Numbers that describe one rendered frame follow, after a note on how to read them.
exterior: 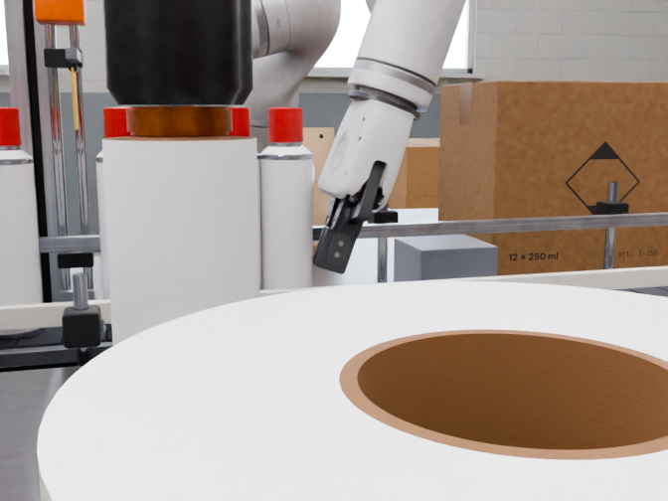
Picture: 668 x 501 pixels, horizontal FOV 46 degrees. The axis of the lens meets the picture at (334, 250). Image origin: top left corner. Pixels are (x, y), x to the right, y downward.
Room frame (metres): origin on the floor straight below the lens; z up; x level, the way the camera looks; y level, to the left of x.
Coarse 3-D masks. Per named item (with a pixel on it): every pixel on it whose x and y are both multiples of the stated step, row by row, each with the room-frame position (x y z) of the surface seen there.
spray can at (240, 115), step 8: (232, 112) 0.74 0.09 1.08; (240, 112) 0.74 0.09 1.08; (248, 112) 0.75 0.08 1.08; (232, 120) 0.74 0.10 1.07; (240, 120) 0.74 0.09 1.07; (248, 120) 0.75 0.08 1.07; (240, 128) 0.74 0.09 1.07; (248, 128) 0.75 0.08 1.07; (256, 152) 0.75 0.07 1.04; (256, 160) 0.74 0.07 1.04
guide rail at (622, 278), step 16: (560, 272) 0.80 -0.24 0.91; (576, 272) 0.80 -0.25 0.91; (592, 272) 0.80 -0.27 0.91; (608, 272) 0.80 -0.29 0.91; (624, 272) 0.81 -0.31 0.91; (640, 272) 0.81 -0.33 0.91; (656, 272) 0.82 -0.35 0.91; (288, 288) 0.72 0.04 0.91; (304, 288) 0.72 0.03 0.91; (608, 288) 0.80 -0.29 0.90; (624, 288) 0.81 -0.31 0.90; (32, 304) 0.66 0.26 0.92; (48, 304) 0.66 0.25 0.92; (64, 304) 0.66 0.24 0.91; (96, 304) 0.67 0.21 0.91; (0, 320) 0.65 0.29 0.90; (16, 320) 0.65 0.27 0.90; (32, 320) 0.65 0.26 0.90; (48, 320) 0.66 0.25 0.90
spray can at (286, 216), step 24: (288, 120) 0.75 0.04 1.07; (288, 144) 0.75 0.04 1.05; (264, 168) 0.75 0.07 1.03; (288, 168) 0.74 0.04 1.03; (264, 192) 0.75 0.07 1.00; (288, 192) 0.74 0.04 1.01; (264, 216) 0.75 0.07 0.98; (288, 216) 0.74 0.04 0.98; (312, 216) 0.77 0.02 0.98; (264, 240) 0.75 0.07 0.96; (288, 240) 0.74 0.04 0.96; (312, 240) 0.76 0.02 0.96; (264, 264) 0.75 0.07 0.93; (288, 264) 0.74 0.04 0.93; (312, 264) 0.76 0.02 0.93; (264, 288) 0.75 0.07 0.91
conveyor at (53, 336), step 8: (632, 288) 0.87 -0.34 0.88; (640, 288) 0.87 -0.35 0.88; (648, 288) 0.87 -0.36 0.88; (656, 288) 0.87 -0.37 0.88; (664, 288) 0.87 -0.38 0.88; (664, 296) 0.83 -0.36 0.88; (48, 328) 0.71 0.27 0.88; (56, 328) 0.71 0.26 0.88; (104, 328) 0.71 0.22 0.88; (40, 336) 0.68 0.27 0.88; (48, 336) 0.68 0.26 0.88; (56, 336) 0.68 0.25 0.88; (104, 336) 0.68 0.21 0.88; (0, 344) 0.66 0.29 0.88; (8, 344) 0.66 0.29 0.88; (16, 344) 0.67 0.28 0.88; (24, 344) 0.66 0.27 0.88; (32, 344) 0.66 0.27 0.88; (40, 344) 0.66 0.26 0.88; (48, 344) 0.66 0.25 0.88; (56, 344) 0.66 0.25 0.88
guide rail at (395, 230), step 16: (368, 224) 0.83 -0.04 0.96; (384, 224) 0.83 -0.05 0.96; (400, 224) 0.83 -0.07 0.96; (416, 224) 0.83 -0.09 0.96; (432, 224) 0.83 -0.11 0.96; (448, 224) 0.84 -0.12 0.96; (464, 224) 0.84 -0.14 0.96; (480, 224) 0.85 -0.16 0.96; (496, 224) 0.85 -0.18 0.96; (512, 224) 0.86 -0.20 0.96; (528, 224) 0.86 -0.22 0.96; (544, 224) 0.87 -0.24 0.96; (560, 224) 0.87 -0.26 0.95; (576, 224) 0.88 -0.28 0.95; (592, 224) 0.88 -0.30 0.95; (608, 224) 0.89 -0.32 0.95; (624, 224) 0.90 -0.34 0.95; (640, 224) 0.90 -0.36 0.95; (656, 224) 0.91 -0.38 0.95; (48, 240) 0.73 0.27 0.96; (64, 240) 0.74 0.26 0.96; (80, 240) 0.74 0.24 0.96; (96, 240) 0.74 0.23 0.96
